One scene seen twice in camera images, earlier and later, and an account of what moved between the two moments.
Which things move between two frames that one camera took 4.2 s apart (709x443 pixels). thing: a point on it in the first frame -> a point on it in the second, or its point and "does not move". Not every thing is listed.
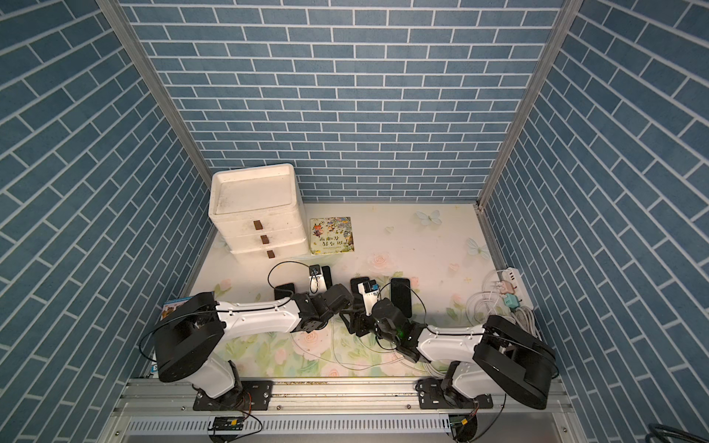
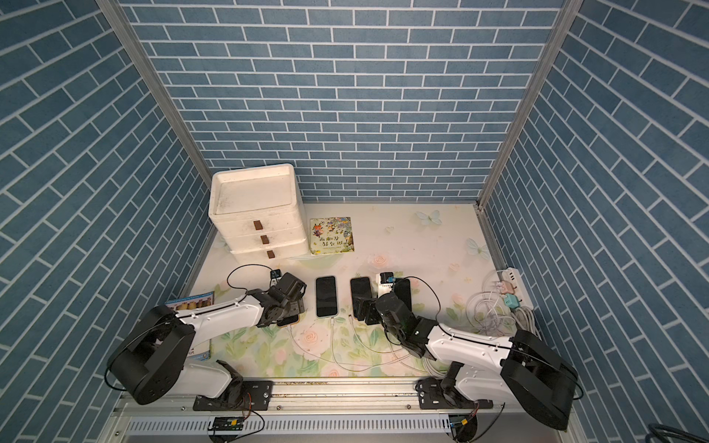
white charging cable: (341, 364) does not move
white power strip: (511, 274) does not move
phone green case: (401, 295) does not move
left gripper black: (307, 296) -> (298, 305)
